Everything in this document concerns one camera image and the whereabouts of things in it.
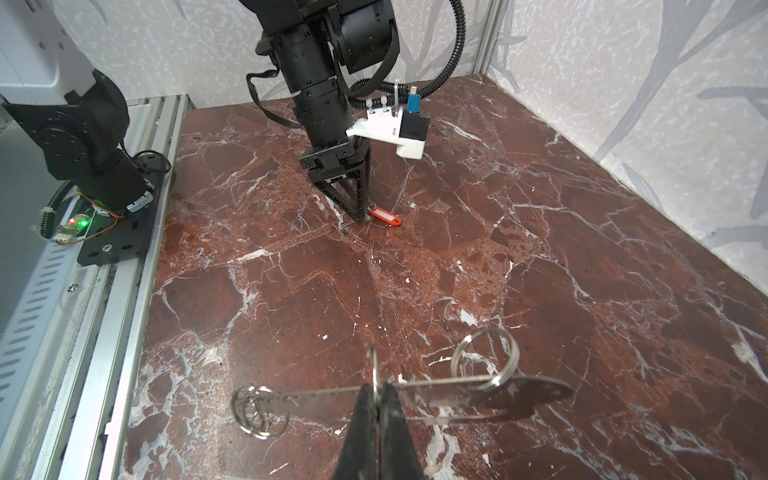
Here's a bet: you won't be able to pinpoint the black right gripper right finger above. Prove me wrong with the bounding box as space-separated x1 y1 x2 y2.
379 384 425 480

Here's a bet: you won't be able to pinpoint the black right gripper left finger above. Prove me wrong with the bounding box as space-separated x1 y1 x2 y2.
332 384 378 480

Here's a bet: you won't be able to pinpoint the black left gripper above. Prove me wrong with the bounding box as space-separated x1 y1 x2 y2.
299 137 371 221

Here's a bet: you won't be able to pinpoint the key with red tag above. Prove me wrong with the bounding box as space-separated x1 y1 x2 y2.
336 207 402 230

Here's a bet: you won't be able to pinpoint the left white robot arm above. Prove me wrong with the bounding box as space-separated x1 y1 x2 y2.
1 1 399 220

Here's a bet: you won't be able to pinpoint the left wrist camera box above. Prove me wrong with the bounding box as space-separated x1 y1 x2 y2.
346 84 431 159

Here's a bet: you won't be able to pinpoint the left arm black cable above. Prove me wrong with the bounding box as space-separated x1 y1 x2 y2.
347 0 468 110

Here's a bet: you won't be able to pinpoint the aluminium frame profiles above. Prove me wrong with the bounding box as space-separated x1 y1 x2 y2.
471 0 510 75

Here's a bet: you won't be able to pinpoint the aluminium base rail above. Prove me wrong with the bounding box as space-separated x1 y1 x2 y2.
1 95 191 479

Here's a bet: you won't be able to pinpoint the white slotted cable duct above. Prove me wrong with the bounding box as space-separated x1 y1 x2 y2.
1 243 76 436

